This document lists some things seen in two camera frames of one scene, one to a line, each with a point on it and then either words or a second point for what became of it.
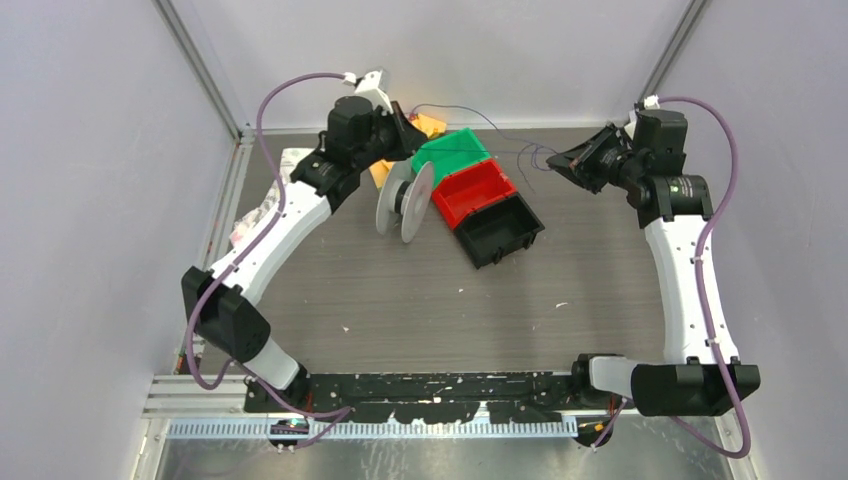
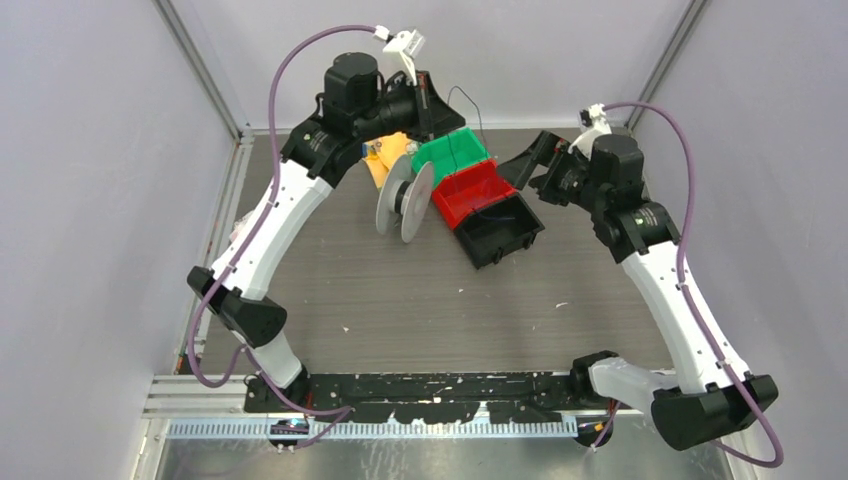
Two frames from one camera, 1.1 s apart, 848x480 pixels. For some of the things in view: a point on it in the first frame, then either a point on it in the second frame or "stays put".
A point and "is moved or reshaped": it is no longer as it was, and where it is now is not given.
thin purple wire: (525, 144) is moved or reshaped
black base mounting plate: (535, 398) stays put
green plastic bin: (450, 153) stays put
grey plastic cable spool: (405, 198) stays put
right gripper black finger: (593, 161) -> (545, 150)
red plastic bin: (465, 192) stays put
